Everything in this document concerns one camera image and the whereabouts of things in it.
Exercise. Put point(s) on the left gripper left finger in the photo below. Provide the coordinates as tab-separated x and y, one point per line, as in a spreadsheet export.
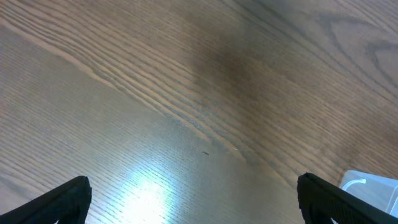
67	204

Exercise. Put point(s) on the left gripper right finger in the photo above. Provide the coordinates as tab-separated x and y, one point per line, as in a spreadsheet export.
324	203

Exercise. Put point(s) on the clear plastic container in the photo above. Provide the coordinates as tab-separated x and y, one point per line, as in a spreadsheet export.
378	191

